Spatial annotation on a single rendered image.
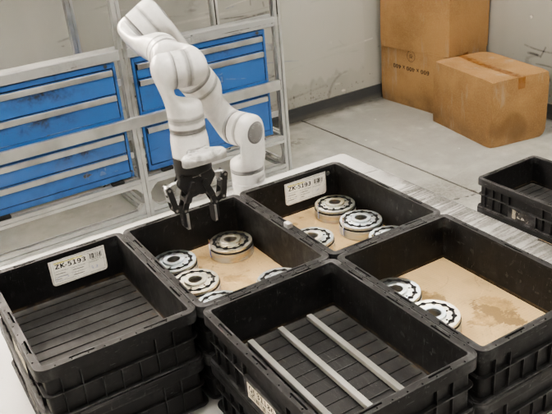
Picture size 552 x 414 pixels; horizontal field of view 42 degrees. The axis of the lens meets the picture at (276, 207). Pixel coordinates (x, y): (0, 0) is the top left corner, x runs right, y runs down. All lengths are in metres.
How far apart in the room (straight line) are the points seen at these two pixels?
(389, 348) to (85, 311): 0.64
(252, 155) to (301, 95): 3.11
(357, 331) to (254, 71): 2.49
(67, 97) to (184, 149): 2.00
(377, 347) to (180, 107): 0.58
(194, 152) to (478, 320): 0.63
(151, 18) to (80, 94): 1.77
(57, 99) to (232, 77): 0.88
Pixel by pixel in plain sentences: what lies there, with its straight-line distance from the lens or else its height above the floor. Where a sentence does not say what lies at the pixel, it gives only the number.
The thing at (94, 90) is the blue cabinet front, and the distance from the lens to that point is 3.40.
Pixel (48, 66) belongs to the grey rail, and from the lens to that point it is 3.30.
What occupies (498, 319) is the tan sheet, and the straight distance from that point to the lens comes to 1.47.
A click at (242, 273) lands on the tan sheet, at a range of 1.63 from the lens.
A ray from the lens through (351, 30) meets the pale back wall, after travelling 5.19.
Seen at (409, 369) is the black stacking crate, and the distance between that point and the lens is 1.34.
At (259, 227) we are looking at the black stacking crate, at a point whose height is 0.89.
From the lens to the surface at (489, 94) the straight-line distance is 4.40.
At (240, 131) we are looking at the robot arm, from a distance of 1.89.
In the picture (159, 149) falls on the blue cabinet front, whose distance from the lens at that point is 3.60.
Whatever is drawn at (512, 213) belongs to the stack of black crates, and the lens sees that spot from 2.58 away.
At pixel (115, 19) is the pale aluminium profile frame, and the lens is 3.37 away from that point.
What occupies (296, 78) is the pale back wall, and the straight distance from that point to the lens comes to 4.97.
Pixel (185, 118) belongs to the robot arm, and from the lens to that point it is 1.39.
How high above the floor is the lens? 1.66
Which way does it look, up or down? 26 degrees down
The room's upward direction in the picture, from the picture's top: 5 degrees counter-clockwise
